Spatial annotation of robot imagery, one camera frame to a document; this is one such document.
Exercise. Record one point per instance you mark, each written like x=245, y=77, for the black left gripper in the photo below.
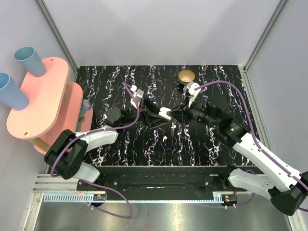
x=144, y=110

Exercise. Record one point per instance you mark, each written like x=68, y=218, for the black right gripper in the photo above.
x=179, y=113

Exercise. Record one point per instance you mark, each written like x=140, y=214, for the white oval charging case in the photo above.
x=163, y=112

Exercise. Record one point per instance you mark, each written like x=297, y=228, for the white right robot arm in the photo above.
x=283, y=185

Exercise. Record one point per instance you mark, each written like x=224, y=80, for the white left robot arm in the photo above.
x=67, y=153

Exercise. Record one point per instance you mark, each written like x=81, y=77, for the black marbled mat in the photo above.
x=69, y=148

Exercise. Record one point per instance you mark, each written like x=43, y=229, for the gold bowl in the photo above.
x=185, y=76

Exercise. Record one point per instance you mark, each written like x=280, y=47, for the pink two-tier shelf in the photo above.
x=54, y=105

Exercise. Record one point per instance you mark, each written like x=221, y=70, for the blue cup rear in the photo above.
x=29, y=59

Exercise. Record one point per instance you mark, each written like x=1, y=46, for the blue cup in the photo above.
x=10, y=94
x=29, y=59

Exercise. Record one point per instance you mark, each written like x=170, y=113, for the blue cup front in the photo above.
x=10, y=94

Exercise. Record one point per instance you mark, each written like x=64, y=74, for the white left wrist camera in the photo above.
x=137, y=94

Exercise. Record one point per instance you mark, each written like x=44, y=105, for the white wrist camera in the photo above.
x=137, y=94
x=193, y=89

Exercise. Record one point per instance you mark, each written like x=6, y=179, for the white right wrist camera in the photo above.
x=193, y=89

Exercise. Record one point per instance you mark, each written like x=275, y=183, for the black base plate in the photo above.
x=199, y=178

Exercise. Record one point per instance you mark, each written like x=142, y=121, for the blue ring object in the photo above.
x=85, y=106

